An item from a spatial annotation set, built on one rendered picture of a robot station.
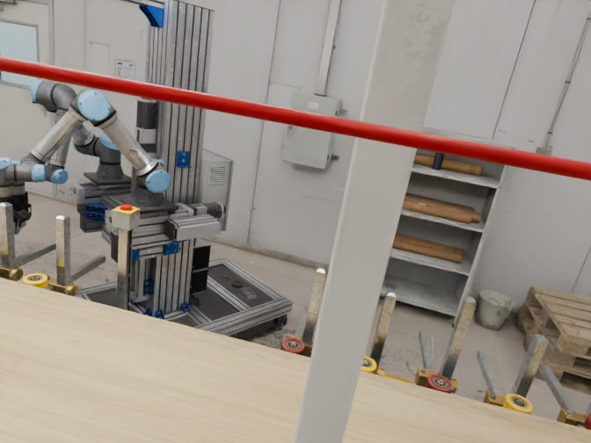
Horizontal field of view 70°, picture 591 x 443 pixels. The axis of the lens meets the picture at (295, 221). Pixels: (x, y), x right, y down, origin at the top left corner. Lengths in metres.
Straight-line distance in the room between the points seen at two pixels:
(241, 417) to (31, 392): 0.54
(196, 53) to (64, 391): 1.75
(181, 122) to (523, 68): 2.70
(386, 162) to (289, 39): 3.73
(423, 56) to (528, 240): 3.86
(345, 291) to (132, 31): 4.48
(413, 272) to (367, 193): 3.82
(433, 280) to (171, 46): 3.02
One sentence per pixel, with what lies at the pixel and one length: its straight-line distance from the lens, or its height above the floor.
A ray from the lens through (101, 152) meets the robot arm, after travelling 2.69.
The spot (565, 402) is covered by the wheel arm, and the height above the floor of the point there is 0.83.
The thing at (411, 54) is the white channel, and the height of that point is 1.80.
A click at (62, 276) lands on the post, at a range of 1.91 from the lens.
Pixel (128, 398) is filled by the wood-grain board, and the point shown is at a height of 0.90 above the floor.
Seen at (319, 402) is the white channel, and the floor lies 1.47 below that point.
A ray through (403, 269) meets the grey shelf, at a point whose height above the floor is 0.23.
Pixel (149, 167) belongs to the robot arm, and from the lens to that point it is 2.08.
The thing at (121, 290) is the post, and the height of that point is 0.89.
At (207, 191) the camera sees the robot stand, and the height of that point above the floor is 1.05.
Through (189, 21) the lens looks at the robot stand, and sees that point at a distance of 2.44.
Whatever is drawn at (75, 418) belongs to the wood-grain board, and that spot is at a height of 0.90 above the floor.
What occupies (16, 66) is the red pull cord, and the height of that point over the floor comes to 1.75.
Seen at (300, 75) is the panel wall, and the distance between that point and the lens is 4.01.
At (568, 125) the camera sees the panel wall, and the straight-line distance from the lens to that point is 4.05.
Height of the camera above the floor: 1.77
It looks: 19 degrees down
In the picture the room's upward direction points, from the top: 10 degrees clockwise
